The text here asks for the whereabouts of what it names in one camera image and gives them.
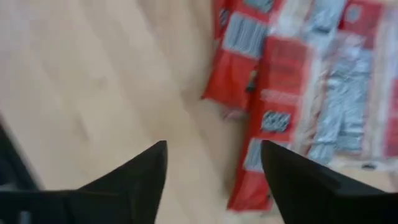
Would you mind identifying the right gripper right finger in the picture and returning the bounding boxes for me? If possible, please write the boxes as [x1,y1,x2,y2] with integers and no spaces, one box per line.
[260,139,398,224]

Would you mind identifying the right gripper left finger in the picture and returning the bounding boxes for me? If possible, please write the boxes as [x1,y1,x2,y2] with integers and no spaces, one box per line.
[67,139,169,224]

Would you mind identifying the red popcorn bag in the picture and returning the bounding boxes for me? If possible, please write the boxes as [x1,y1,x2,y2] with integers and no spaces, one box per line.
[295,0,398,170]
[201,0,274,121]
[226,34,313,214]

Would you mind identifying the black metal table frame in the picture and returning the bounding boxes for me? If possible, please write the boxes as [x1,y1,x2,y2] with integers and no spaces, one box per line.
[0,118,41,192]

